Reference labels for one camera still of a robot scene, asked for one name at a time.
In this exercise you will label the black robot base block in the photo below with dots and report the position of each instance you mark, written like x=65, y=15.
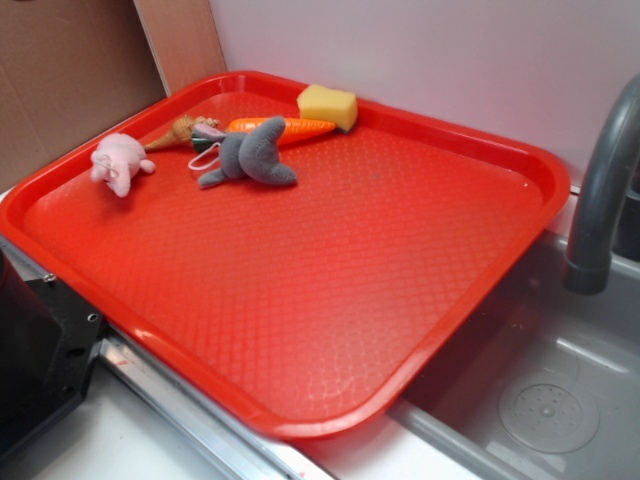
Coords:
x=50, y=338

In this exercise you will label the pink plush bunny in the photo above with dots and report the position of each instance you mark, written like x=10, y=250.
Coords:
x=117, y=159

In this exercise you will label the red plastic tray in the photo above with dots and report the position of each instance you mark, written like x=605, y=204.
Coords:
x=304, y=311

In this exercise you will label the grey plush elephant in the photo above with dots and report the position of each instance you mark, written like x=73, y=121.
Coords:
x=254, y=155

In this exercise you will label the orange toy carrot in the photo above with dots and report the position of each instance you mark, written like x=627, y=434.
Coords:
x=296, y=129

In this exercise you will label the yellow sponge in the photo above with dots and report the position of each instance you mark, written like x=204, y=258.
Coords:
x=317, y=102

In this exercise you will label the toy ice cream cone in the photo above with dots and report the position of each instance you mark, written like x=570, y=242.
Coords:
x=180, y=133

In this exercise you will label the grey plastic sink basin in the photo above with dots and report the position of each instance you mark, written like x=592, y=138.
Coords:
x=538, y=382

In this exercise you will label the grey sink faucet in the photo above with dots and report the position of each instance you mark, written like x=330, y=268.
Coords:
x=606, y=218

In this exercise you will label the brown cardboard panel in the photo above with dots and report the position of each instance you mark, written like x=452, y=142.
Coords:
x=72, y=69

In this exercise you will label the silver metal rail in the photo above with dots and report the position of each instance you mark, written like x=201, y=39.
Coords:
x=140, y=421

